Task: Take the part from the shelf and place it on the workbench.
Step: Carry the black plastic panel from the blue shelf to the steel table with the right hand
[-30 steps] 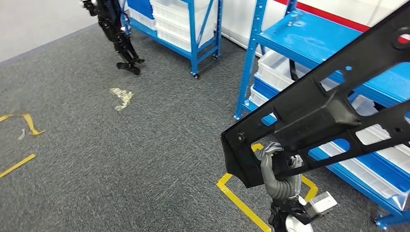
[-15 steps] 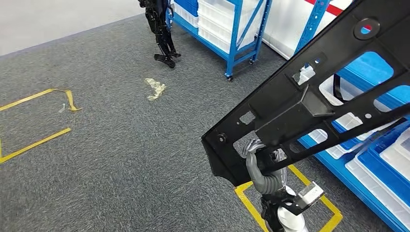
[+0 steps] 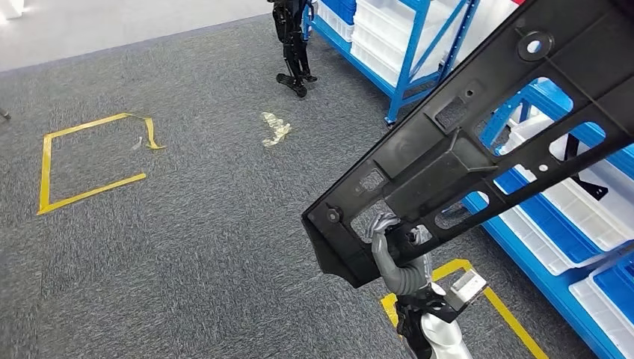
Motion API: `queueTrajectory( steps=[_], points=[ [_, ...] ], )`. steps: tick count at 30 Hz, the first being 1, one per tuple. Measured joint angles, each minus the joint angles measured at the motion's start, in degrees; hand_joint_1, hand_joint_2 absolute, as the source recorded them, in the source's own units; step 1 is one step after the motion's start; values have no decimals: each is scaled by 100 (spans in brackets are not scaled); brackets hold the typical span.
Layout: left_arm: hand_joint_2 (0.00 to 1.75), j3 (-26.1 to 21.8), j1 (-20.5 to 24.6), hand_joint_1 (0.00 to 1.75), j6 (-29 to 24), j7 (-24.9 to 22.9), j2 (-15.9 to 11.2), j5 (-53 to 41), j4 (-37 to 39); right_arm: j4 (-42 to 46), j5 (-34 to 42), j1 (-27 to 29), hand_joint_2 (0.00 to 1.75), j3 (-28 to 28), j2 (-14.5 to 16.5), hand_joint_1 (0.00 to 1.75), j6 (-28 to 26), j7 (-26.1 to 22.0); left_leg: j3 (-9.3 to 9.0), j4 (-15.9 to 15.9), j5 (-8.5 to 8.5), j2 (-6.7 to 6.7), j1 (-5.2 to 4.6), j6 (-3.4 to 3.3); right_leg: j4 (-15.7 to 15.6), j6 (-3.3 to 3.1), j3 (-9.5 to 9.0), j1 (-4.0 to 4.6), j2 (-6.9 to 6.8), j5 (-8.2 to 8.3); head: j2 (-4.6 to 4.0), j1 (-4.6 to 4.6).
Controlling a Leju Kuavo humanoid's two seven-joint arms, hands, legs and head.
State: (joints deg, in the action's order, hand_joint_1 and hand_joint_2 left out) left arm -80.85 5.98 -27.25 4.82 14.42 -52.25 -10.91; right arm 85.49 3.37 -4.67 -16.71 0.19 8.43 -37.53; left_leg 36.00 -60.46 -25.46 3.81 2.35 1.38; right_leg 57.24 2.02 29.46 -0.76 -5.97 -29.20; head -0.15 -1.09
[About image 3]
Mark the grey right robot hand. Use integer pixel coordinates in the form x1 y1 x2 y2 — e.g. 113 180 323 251
365 212 434 278

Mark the long black plastic part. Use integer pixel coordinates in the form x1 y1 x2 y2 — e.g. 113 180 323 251
301 0 634 289

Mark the crumpled clear plastic wrap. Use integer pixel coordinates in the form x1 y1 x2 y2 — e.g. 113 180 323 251
261 111 292 149

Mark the white plastic crate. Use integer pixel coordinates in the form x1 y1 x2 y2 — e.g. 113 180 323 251
354 0 467 55
500 111 634 251
497 205 593 277
569 278 634 359
316 2 355 43
348 39 412 88

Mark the blue plastic crate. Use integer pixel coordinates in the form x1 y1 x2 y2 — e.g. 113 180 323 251
593 263 634 313
495 168 606 265
319 0 357 25

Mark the black humanoid robot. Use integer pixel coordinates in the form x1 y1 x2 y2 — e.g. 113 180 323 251
267 0 319 99

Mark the yellow floor tape square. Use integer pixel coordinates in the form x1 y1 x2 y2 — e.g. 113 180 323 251
37 112 167 216

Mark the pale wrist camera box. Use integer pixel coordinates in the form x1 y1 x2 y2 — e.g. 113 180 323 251
448 269 489 309

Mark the black bracket part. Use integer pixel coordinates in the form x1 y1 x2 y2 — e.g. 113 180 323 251
564 132 610 202

